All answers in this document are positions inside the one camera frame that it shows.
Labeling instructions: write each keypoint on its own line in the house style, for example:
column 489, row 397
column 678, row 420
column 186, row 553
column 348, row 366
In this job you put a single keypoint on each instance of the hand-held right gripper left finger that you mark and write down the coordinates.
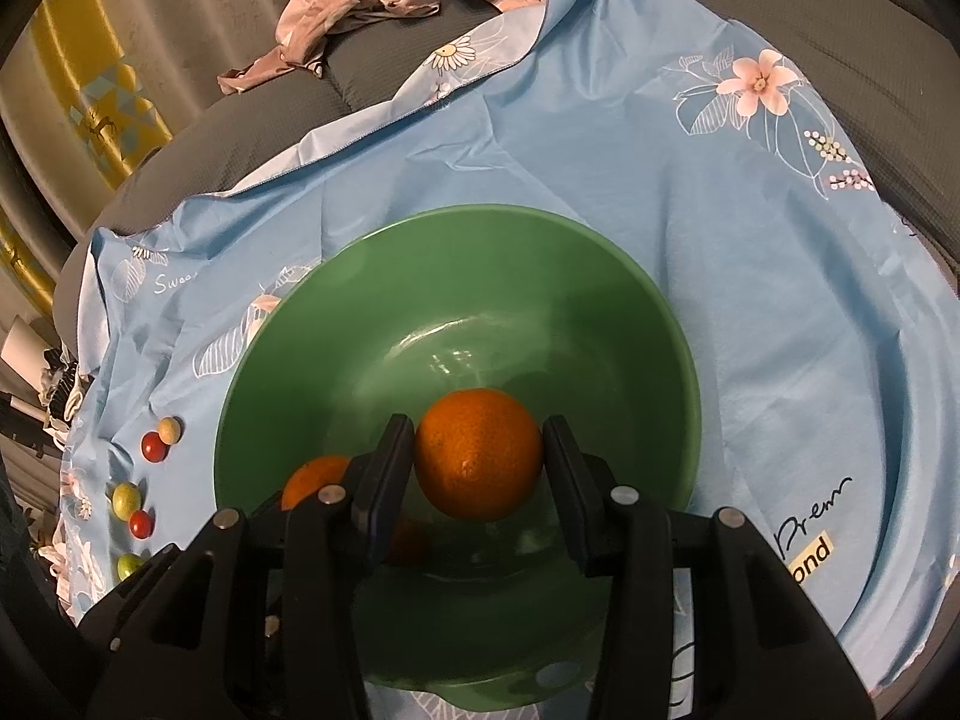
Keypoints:
column 390, row 480

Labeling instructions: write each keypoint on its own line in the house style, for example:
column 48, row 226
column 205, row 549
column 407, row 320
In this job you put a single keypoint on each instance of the green bowl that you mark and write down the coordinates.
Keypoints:
column 487, row 277

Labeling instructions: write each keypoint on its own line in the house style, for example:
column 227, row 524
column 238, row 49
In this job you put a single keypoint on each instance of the orange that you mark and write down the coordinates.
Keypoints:
column 480, row 450
column 315, row 481

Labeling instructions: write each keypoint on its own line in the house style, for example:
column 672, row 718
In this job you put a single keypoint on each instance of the small yellow-green round berry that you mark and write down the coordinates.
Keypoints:
column 125, row 499

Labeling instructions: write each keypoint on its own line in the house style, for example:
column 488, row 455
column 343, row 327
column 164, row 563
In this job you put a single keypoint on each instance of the white paper sheet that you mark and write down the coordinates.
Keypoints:
column 22, row 349

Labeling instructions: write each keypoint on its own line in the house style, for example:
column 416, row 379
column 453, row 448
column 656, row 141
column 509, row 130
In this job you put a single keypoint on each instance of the white rod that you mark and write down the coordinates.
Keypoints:
column 26, row 409

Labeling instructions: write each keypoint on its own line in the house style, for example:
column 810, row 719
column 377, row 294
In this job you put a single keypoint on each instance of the grey yellow patterned curtain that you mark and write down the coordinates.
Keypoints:
column 82, row 52

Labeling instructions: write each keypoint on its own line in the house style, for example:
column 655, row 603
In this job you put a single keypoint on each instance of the small red round berry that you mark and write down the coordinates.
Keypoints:
column 140, row 523
column 154, row 448

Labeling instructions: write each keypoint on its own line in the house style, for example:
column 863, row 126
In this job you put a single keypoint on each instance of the black white cloth pile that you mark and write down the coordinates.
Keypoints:
column 64, row 390

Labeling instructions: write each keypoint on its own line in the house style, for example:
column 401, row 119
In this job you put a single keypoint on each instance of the small green round berry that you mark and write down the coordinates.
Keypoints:
column 129, row 566

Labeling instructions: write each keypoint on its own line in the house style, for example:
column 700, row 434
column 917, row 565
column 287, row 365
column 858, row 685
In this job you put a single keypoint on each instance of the light blue floral sheet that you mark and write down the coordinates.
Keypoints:
column 600, row 165

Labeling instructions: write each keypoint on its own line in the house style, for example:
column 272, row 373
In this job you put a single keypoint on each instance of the small tan round berry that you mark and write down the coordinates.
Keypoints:
column 171, row 431

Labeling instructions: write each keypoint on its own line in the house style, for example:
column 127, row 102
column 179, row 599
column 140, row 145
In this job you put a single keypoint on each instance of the pinkish grey garment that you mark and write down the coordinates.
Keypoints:
column 337, row 0

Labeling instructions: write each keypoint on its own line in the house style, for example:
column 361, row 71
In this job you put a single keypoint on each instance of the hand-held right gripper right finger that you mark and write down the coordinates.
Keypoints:
column 562, row 480

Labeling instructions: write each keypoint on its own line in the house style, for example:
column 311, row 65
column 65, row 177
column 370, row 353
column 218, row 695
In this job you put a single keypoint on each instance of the grey quilted sofa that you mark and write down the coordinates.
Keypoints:
column 375, row 67

